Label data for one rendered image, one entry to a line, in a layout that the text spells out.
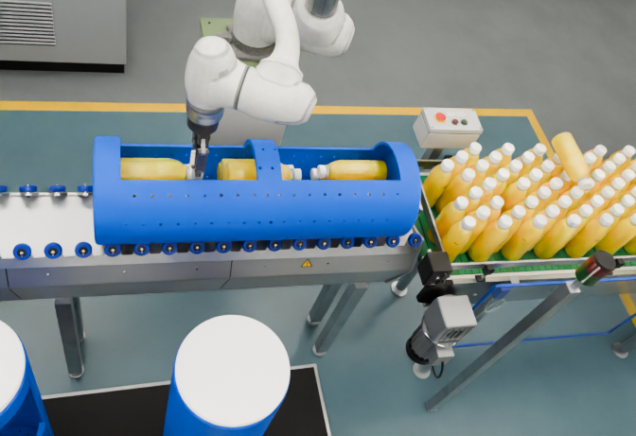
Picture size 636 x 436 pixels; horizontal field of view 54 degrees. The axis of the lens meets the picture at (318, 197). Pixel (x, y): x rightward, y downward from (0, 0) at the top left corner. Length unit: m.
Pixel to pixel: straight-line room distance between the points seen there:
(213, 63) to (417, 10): 3.37
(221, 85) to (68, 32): 2.07
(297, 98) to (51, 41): 2.20
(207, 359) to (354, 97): 2.45
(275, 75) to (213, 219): 0.45
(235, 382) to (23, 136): 2.06
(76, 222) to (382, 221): 0.86
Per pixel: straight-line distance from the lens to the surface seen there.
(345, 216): 1.72
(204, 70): 1.36
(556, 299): 2.03
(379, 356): 2.87
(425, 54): 4.28
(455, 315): 2.04
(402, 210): 1.78
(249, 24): 2.12
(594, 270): 1.88
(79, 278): 1.87
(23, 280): 1.88
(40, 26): 3.36
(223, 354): 1.59
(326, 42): 2.07
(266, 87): 1.37
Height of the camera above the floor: 2.50
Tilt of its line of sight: 51 degrees down
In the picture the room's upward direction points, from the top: 22 degrees clockwise
